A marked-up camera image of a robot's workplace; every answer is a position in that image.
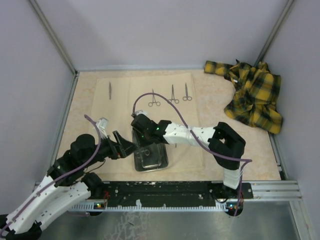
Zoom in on yellow plaid shirt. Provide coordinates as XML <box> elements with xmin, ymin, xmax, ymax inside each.
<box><xmin>204</xmin><ymin>60</ymin><xmax>284</xmax><ymax>134</ymax></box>

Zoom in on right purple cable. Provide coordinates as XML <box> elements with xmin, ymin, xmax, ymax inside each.
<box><xmin>132</xmin><ymin>92</ymin><xmax>253</xmax><ymax>217</ymax></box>

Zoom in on steel tweezers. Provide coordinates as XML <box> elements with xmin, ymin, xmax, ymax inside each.
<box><xmin>108</xmin><ymin>81</ymin><xmax>112</xmax><ymax>100</ymax></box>

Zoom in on steel surgical scissors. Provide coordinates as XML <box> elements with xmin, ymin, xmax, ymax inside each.
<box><xmin>182</xmin><ymin>83</ymin><xmax>193</xmax><ymax>101</ymax></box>

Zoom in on aluminium corner post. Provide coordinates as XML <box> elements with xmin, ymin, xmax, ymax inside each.
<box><xmin>254</xmin><ymin>0</ymin><xmax>296</xmax><ymax>67</ymax></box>
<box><xmin>27</xmin><ymin>0</ymin><xmax>78</xmax><ymax>75</ymax></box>

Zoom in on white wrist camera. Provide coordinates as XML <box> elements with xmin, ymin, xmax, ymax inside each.
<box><xmin>132</xmin><ymin>110</ymin><xmax>148</xmax><ymax>118</ymax></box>
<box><xmin>95</xmin><ymin>117</ymin><xmax>109</xmax><ymax>138</ymax></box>

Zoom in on steel instrument tray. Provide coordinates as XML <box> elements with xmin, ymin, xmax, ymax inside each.
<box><xmin>131</xmin><ymin>130</ymin><xmax>169</xmax><ymax>172</ymax></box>

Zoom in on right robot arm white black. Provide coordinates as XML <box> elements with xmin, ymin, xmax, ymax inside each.
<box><xmin>131</xmin><ymin>113</ymin><xmax>246</xmax><ymax>198</ymax></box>

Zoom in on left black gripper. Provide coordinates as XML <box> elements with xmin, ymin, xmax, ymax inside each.
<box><xmin>81</xmin><ymin>130</ymin><xmax>141</xmax><ymax>169</ymax></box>

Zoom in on aluminium front rail frame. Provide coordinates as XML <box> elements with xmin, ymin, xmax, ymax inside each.
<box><xmin>29</xmin><ymin>179</ymin><xmax>303</xmax><ymax>201</ymax></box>

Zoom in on right aluminium corner post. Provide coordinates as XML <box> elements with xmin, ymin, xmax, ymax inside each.
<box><xmin>254</xmin><ymin>0</ymin><xmax>296</xmax><ymax>67</ymax></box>

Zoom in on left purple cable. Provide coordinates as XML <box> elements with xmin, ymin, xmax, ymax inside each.
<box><xmin>0</xmin><ymin>114</ymin><xmax>103</xmax><ymax>237</ymax></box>

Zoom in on steel clamp in tray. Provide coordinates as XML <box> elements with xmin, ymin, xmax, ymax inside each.
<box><xmin>136</xmin><ymin>148</ymin><xmax>150</xmax><ymax>158</ymax></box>

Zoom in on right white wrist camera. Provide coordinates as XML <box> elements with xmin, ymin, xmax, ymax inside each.
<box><xmin>132</xmin><ymin>110</ymin><xmax>148</xmax><ymax>118</ymax></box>

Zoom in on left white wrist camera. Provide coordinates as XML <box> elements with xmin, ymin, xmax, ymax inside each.
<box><xmin>95</xmin><ymin>117</ymin><xmax>109</xmax><ymax>138</ymax></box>

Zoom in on beige cloth wrap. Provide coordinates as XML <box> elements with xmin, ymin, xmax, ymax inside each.
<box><xmin>89</xmin><ymin>73</ymin><xmax>206</xmax><ymax>173</ymax></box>

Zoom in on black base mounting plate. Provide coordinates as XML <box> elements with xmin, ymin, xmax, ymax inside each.
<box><xmin>90</xmin><ymin>181</ymin><xmax>253</xmax><ymax>208</ymax></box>

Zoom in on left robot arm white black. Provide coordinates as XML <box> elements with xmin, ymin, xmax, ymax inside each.
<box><xmin>0</xmin><ymin>131</ymin><xmax>138</xmax><ymax>240</ymax></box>

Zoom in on white slotted cable duct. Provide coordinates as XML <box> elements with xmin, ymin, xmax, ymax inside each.
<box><xmin>68</xmin><ymin>199</ymin><xmax>241</xmax><ymax>212</ymax></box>

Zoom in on purple cable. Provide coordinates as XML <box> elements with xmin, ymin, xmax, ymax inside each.
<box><xmin>132</xmin><ymin>92</ymin><xmax>253</xmax><ymax>217</ymax></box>
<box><xmin>0</xmin><ymin>114</ymin><xmax>103</xmax><ymax>237</ymax></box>

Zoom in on left aluminium corner post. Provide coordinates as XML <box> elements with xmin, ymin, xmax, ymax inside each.
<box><xmin>27</xmin><ymin>0</ymin><xmax>78</xmax><ymax>75</ymax></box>

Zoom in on steel hemostat forceps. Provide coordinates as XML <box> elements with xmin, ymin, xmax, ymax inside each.
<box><xmin>148</xmin><ymin>89</ymin><xmax>161</xmax><ymax>107</ymax></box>

